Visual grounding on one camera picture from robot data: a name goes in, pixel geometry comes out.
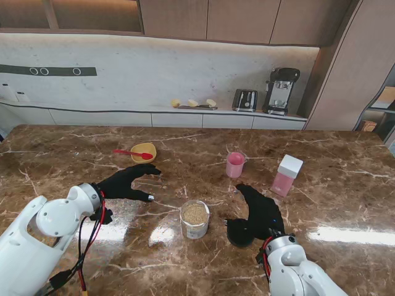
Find open lit wall cabinet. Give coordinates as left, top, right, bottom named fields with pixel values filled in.
left=0, top=0, right=145, bottom=35

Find black round jar lid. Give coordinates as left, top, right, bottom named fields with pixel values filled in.
left=227, top=218, right=257, bottom=248

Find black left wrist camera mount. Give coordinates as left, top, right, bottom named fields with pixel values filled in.
left=89, top=208, right=114, bottom=224

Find open shelf unit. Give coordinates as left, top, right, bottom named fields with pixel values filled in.
left=353, top=63, right=395, bottom=146

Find small wooden box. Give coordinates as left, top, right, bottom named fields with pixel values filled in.
left=359, top=120, right=378, bottom=133

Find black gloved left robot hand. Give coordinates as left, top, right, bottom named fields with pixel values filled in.
left=95, top=163, right=162, bottom=203

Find black espresso machine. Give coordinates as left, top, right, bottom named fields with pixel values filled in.
left=261, top=67, right=301, bottom=117

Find pink container with white lid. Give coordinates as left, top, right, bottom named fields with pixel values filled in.
left=271, top=154, right=304, bottom=197

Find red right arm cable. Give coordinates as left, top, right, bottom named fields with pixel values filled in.
left=256, top=236, right=275, bottom=278

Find clear labelled grain jar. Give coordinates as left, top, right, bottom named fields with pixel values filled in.
left=180, top=199, right=210, bottom=239

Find dark wooden cutting board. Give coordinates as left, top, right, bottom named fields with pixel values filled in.
left=177, top=104, right=218, bottom=111

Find yellow plastic bowl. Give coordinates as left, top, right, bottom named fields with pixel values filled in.
left=130, top=142, right=157, bottom=165

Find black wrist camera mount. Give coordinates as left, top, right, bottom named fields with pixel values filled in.
left=255, top=246, right=269, bottom=265
left=89, top=208, right=114, bottom=224

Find pink measuring cup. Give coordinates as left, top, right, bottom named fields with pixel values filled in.
left=226, top=151, right=247, bottom=179

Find red left arm cable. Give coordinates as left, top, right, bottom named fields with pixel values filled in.
left=49, top=191, right=107, bottom=292

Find wooden wall cabinet doors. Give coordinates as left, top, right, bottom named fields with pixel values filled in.
left=138, top=0, right=354, bottom=47

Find red plastic scoop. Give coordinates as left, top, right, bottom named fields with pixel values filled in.
left=112, top=149, right=154, bottom=160

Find black wall socket strip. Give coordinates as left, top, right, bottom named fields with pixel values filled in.
left=0, top=64, right=98, bottom=77

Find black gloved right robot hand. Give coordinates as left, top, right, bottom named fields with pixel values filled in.
left=236, top=184, right=286, bottom=241

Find black and steel toaster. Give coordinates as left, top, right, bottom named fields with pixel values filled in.
left=231, top=88, right=259, bottom=113

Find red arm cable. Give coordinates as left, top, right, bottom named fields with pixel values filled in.
left=256, top=236, right=275, bottom=278
left=49, top=191, right=107, bottom=292

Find white counter with drawers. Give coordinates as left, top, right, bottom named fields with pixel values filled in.
left=0, top=100, right=309, bottom=130

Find tall wooden side panel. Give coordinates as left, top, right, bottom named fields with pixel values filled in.
left=304, top=0, right=395, bottom=132

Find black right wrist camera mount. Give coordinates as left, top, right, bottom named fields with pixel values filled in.
left=255, top=246, right=269, bottom=265

